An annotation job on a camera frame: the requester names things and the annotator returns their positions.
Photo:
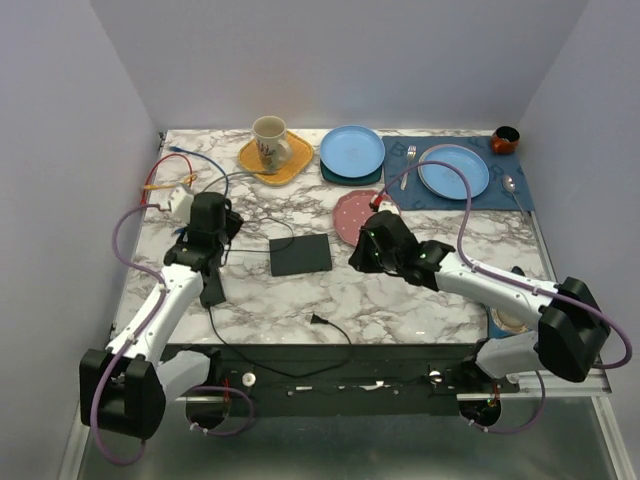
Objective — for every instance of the blue cloth placemat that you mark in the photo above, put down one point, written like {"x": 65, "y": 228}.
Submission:
{"x": 417, "y": 196}

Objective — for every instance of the dark grey network switch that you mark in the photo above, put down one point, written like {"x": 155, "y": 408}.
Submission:
{"x": 300, "y": 255}

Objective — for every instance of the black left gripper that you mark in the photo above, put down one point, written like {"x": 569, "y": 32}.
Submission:
{"x": 232, "y": 220}

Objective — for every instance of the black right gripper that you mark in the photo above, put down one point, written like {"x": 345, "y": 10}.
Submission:
{"x": 359, "y": 259}

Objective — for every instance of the black power adapter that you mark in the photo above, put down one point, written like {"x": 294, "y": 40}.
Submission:
{"x": 213, "y": 292}

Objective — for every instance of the silver spoon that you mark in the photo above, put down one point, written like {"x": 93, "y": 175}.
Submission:
{"x": 509, "y": 186}

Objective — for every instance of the aluminium rail frame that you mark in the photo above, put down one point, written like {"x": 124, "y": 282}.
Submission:
{"x": 427, "y": 372}

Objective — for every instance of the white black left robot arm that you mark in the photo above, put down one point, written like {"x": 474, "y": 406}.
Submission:
{"x": 125, "y": 387}

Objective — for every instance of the blue star-shaped dish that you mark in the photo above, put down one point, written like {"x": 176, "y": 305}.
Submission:
{"x": 503, "y": 325}

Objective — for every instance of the light blue plate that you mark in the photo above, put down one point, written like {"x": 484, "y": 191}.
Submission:
{"x": 352, "y": 151}

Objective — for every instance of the silver fork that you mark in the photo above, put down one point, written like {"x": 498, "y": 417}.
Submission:
{"x": 410, "y": 156}

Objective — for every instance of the blue plate on placemat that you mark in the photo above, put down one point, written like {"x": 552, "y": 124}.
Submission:
{"x": 437, "y": 175}

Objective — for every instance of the yellow woven coaster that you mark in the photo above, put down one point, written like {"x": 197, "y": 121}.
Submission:
{"x": 303, "y": 153}

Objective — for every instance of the small red-brown bowl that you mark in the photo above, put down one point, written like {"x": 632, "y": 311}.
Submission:
{"x": 504, "y": 140}

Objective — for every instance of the pink dotted plate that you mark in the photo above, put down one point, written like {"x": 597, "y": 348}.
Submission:
{"x": 353, "y": 209}

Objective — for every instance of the dark teal coaster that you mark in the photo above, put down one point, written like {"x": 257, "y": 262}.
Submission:
{"x": 332, "y": 177}

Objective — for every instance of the beige floral mug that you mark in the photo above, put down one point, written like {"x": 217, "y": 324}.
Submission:
{"x": 274, "y": 150}

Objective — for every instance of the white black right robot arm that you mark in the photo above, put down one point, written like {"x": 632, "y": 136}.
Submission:
{"x": 566, "y": 332}

